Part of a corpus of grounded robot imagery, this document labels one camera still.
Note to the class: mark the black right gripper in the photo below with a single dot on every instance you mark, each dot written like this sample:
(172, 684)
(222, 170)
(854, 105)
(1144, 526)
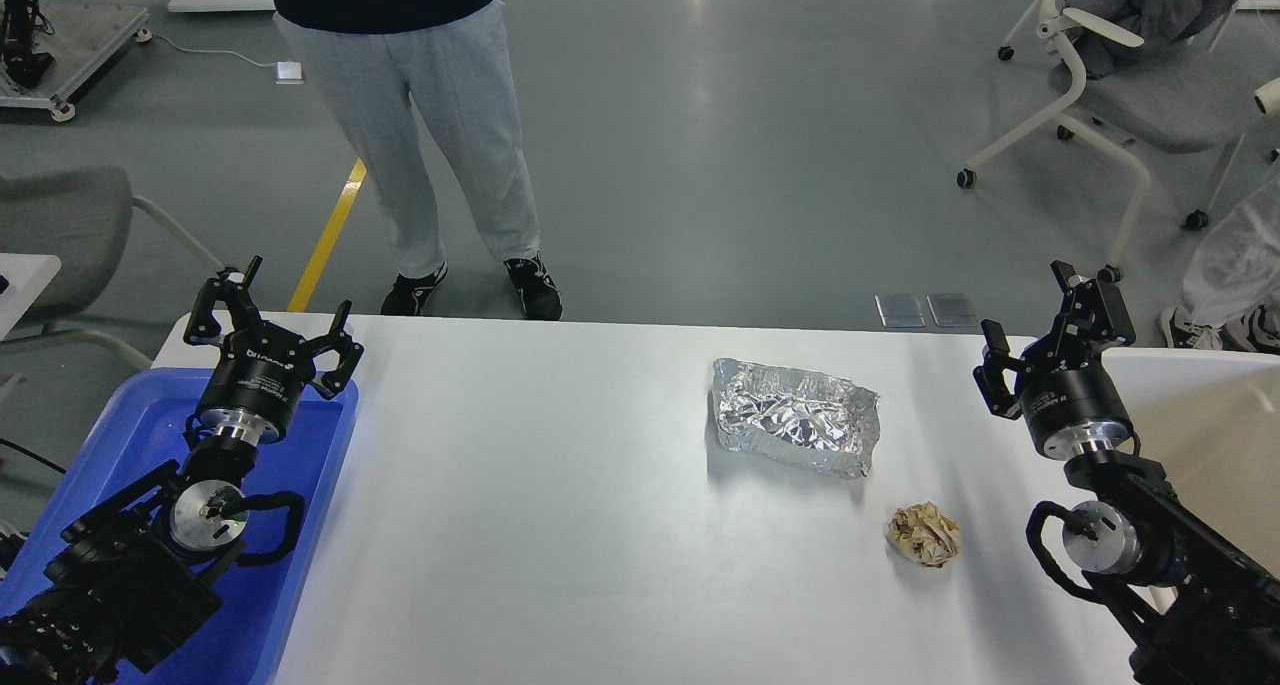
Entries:
(1070, 403)

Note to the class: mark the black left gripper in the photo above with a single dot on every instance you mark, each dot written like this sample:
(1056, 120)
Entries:
(262, 372)

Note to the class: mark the aluminium foil tray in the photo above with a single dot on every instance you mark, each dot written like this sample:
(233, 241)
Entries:
(804, 418)

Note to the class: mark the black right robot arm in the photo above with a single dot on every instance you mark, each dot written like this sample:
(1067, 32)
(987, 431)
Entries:
(1198, 609)

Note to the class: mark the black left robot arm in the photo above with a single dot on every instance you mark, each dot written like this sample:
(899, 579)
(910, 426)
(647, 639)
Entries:
(136, 579)

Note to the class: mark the metal floor plate right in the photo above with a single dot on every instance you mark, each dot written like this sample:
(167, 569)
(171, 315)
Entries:
(951, 310)

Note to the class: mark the metal floor plate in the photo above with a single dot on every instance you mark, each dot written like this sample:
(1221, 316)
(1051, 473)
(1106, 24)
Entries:
(900, 311)
(951, 310)

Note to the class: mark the metal floor plate left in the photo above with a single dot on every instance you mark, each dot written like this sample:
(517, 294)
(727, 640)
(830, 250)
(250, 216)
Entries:
(900, 311)

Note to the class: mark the beige plastic bin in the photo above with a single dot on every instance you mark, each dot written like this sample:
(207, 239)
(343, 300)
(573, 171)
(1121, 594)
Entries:
(1212, 420)

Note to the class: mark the seated person white trousers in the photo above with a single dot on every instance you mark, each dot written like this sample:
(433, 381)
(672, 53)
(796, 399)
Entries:
(1230, 291)

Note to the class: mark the crumpled brown paper ball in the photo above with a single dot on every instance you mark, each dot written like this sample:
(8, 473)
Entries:
(923, 534)

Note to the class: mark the grey chair left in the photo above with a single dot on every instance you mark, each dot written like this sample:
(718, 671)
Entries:
(82, 216)

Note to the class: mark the white side table corner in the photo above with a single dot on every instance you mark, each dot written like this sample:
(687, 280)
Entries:
(27, 276)

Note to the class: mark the white floor power box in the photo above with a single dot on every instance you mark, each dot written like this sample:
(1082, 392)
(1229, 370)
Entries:
(289, 73)

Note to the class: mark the grey office chair right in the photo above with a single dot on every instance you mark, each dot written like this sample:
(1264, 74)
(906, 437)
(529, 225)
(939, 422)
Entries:
(1135, 65)

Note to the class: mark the person in grey sweatpants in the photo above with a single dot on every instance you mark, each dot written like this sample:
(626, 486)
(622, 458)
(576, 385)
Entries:
(390, 70)

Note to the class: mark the wheeled equipment cart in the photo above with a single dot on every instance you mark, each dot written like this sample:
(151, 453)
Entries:
(50, 51)

